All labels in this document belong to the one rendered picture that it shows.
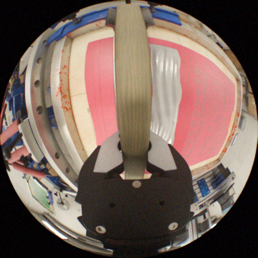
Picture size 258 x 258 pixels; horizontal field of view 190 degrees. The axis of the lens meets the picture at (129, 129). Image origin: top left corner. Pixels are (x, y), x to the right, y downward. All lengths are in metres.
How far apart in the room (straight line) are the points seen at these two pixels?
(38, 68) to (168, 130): 0.37
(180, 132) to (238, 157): 3.73
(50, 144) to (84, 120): 0.13
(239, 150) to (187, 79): 3.71
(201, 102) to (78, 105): 0.31
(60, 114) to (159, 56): 0.24
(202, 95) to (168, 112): 0.12
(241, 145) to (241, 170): 0.90
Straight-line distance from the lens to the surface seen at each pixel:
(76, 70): 0.22
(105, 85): 0.18
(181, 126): 0.23
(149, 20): 0.16
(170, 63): 0.20
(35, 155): 0.29
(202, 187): 0.80
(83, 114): 0.21
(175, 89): 0.19
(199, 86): 0.25
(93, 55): 0.21
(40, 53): 0.29
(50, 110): 0.95
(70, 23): 0.29
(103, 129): 0.20
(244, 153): 3.80
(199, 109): 0.25
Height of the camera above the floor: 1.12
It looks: 63 degrees down
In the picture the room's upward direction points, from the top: 177 degrees counter-clockwise
